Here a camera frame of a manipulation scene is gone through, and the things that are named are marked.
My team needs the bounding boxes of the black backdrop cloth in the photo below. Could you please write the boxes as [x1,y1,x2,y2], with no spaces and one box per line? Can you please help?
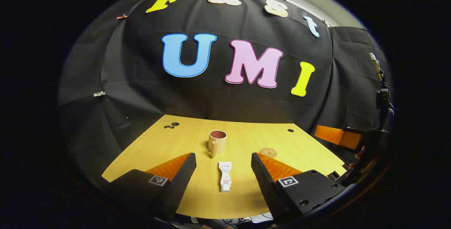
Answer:
[58,0,393,201]

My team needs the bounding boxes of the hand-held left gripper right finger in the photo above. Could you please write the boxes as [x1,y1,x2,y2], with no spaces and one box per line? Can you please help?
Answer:
[251,153,347,224]

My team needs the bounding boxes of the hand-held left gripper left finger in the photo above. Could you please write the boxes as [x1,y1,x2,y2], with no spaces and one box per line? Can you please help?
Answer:
[106,153,197,221]

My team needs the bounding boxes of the wooden desktop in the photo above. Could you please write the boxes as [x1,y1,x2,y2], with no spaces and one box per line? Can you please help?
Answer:
[101,114,347,219]

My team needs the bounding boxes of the tangled black cables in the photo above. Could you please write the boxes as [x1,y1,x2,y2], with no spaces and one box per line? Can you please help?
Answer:
[197,215,275,229]

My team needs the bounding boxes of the beige cup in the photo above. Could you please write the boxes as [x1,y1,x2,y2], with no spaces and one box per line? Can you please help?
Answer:
[208,130,227,158]

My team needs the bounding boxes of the white toothpaste tube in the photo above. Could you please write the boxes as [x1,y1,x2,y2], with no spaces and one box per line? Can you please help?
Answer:
[218,162,233,193]

